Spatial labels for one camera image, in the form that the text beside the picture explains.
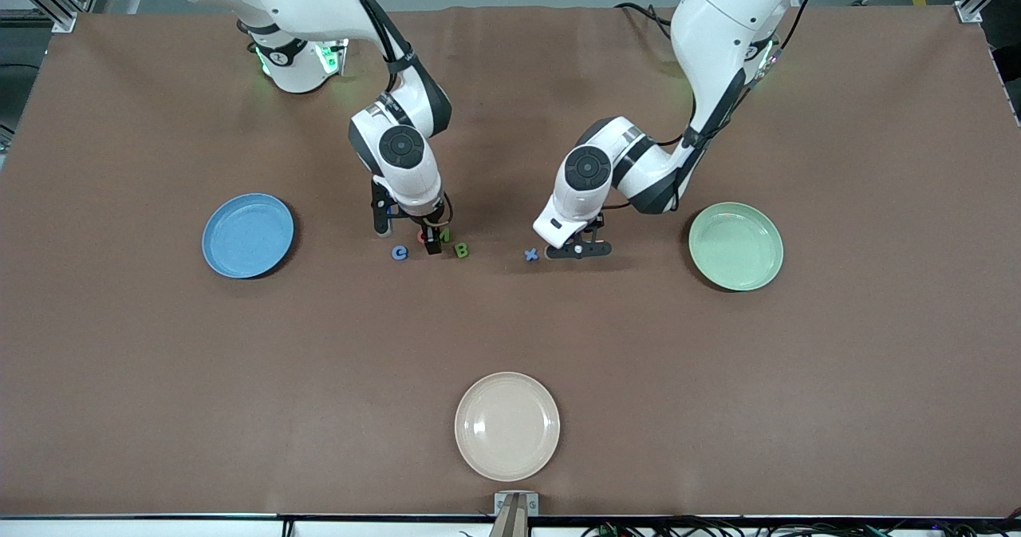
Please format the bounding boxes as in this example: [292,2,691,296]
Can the beige round plate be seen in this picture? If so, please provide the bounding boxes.
[455,372,561,482]

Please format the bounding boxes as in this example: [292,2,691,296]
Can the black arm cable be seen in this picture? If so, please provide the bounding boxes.
[335,0,420,75]
[638,0,822,151]

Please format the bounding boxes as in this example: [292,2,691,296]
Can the blue round plate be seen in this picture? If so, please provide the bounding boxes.
[202,193,295,279]

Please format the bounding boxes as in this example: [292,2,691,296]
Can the tangled dark cables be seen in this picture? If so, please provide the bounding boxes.
[582,515,1021,537]

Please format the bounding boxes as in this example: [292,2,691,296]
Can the brown table mat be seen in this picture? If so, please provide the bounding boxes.
[0,4,1021,519]

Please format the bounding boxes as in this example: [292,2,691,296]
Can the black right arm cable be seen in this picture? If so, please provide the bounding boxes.
[335,0,420,75]

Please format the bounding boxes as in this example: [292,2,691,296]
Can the green round plate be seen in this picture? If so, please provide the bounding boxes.
[688,202,784,292]

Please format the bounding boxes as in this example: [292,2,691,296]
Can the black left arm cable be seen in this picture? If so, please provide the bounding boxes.
[638,0,822,151]

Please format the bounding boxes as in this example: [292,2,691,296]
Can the grey metal camera mount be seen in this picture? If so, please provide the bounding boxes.
[494,492,540,537]

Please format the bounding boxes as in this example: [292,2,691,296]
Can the black left base cable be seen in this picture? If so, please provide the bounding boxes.
[614,2,679,43]

